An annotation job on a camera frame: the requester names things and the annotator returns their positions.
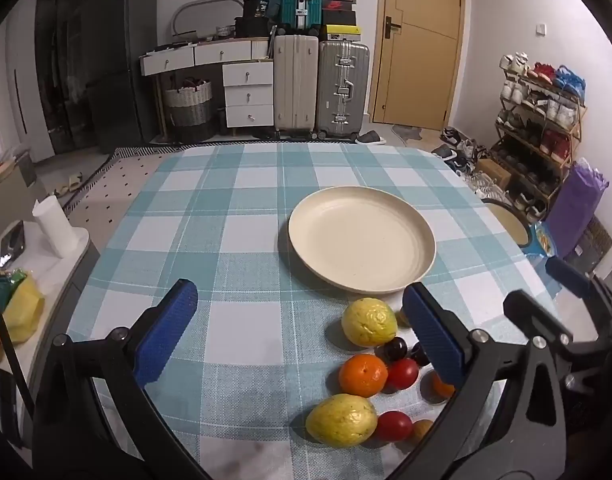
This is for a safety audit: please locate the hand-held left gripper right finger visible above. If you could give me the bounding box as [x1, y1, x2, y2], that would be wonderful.
[386, 282, 569, 480]

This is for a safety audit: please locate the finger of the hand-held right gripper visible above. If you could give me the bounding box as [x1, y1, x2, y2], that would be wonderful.
[544, 256, 612, 321]
[502, 289, 575, 348]

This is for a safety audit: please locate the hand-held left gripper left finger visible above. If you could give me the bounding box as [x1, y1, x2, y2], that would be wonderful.
[33, 277, 212, 480]

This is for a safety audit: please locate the red tomato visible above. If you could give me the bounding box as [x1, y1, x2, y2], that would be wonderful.
[376, 410, 414, 443]
[384, 358, 420, 391]

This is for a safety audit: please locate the orange mandarin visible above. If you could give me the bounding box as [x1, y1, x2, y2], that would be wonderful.
[338, 353, 389, 397]
[431, 372, 457, 400]

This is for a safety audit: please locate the yellow-green citrus fruit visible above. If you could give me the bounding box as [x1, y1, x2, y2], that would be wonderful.
[341, 298, 399, 348]
[305, 394, 378, 449]

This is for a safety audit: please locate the cream round plate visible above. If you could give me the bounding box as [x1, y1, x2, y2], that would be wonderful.
[287, 186, 437, 295]

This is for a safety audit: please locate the blue snack packet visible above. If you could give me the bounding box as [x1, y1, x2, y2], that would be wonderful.
[526, 222, 557, 258]

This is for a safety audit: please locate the brown woven basket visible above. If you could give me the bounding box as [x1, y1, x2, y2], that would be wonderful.
[576, 217, 612, 273]

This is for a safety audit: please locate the purple bag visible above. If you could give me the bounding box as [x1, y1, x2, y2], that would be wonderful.
[545, 160, 609, 260]

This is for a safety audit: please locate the round beige stool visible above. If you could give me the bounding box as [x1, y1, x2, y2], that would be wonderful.
[481, 199, 534, 248]

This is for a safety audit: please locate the white side cabinet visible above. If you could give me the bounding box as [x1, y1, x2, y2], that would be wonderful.
[0, 220, 99, 411]

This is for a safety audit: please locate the cardboard box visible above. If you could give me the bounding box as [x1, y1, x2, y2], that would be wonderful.
[475, 159, 513, 188]

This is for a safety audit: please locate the yellow plastic bag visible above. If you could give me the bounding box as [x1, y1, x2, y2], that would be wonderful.
[0, 270, 46, 345]

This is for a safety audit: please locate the dotted rug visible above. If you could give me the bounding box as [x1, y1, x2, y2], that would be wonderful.
[61, 147, 177, 251]

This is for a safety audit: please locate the white paper towel roll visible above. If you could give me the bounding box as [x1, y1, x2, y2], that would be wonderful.
[32, 194, 79, 259]

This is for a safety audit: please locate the scattered pile of shoes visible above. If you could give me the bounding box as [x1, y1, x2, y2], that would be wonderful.
[431, 127, 507, 201]

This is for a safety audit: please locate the shoe rack with shoes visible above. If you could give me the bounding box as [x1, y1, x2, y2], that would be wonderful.
[498, 52, 587, 211]

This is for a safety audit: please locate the glossy dark tray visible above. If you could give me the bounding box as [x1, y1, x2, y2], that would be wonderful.
[0, 222, 27, 268]

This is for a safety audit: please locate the beige slipper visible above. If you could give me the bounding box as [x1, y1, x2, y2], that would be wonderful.
[53, 172, 84, 198]

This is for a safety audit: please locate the grey wicker basket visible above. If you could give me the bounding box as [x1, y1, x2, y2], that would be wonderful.
[163, 80, 214, 128]

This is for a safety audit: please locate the white dressing desk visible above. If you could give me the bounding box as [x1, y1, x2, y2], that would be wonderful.
[138, 37, 277, 136]

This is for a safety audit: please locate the wooden door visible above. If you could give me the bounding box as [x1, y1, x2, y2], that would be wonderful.
[370, 0, 467, 133]

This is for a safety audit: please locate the silver suitcase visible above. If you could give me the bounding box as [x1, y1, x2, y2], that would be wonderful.
[316, 40, 371, 138]

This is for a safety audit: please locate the dark glass cabinet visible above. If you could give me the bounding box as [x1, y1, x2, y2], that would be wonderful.
[33, 0, 94, 156]

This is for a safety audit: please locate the beige suitcase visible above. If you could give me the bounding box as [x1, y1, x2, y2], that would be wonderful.
[273, 35, 319, 138]

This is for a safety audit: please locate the black and yellow shoe box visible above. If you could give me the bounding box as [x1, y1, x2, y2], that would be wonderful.
[323, 24, 363, 43]

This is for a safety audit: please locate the white arched mirror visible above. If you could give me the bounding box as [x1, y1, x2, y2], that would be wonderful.
[171, 0, 247, 38]

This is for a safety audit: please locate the black bag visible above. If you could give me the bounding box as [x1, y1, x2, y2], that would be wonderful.
[234, 0, 279, 38]

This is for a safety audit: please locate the black cable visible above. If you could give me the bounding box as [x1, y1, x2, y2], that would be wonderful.
[0, 275, 37, 411]

